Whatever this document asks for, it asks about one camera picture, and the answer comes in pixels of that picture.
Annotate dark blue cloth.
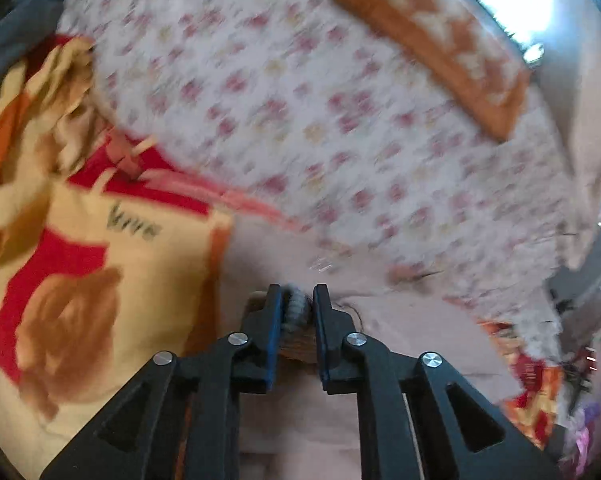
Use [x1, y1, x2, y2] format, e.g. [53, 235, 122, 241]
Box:
[0, 0, 81, 91]

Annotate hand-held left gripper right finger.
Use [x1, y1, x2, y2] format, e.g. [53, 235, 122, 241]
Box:
[313, 284, 564, 480]

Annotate red yellow printed blanket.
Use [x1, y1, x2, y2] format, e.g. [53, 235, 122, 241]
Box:
[0, 35, 566, 480]

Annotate floral quilt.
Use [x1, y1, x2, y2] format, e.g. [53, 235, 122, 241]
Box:
[55, 0, 581, 361]

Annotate beige curtain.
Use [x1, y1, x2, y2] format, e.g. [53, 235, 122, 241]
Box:
[531, 0, 601, 271]

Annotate beige garment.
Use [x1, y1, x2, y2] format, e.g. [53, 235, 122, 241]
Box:
[180, 217, 524, 480]

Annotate window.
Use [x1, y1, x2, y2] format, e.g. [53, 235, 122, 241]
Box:
[431, 0, 556, 61]

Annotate pink purple cloth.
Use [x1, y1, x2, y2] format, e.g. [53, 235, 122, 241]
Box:
[565, 400, 601, 463]

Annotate orange checkered pillow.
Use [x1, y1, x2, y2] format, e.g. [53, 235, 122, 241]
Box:
[333, 0, 531, 142]

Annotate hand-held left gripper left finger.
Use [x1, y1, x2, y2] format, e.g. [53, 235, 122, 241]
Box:
[40, 284, 284, 480]

